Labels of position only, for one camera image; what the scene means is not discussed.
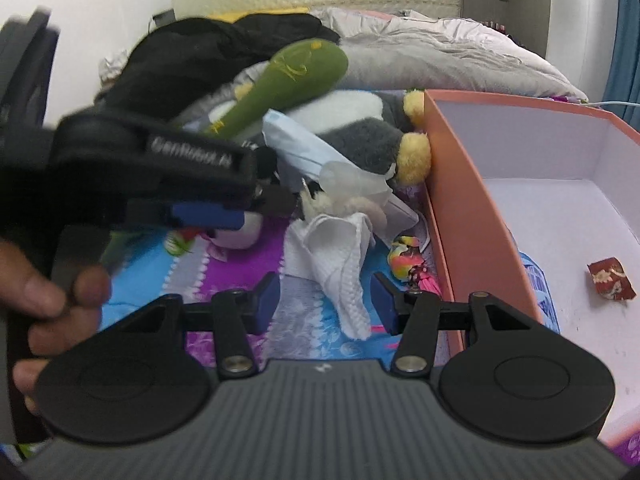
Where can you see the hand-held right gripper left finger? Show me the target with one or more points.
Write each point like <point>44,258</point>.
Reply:
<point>267,304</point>

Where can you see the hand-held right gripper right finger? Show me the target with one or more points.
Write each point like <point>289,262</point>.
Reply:
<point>384,306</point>

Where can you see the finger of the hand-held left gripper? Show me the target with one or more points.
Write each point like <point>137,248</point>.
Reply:
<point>277,201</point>
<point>200,215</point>

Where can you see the blue face mask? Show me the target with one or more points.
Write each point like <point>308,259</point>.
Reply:
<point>292,142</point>

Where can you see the orange cardboard box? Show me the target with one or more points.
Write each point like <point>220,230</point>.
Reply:
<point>550,210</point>

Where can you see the person's left hand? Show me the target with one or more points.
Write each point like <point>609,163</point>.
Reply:
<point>40,290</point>

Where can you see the colourful printed bedsheet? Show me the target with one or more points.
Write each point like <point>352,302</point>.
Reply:
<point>300,310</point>

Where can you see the white round plush toy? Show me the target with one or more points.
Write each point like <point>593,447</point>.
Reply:
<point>240,237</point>

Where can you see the pink small item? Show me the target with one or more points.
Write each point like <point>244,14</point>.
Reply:
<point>429,285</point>

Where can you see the rainbow coloured toy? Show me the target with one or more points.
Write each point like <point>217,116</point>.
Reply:
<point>404,259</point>

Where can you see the white knitted cloth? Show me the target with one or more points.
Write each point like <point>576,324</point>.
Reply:
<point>330,255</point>

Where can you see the clear plastic bag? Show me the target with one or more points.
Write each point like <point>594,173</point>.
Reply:
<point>350,180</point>

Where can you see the grey penguin plush toy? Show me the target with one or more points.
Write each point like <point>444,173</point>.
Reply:
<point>360,140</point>

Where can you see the black clothing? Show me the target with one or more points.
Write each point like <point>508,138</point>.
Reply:
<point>200,50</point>

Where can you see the green plush club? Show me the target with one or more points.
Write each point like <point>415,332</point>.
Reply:
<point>300,70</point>

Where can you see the blue printed plastic bag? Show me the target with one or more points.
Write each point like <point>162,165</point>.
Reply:
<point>537,290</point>

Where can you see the yellow pillow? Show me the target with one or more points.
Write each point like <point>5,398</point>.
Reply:
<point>250,15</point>

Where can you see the red patterned packet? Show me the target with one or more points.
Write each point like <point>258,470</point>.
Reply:
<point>611,280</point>

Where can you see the grey quilt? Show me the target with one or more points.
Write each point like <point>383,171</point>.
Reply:
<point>450,50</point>

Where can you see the white wardrobe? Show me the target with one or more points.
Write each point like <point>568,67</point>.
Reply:
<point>575,10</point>

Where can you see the blue curtain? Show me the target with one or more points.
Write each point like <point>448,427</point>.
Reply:
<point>625,35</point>

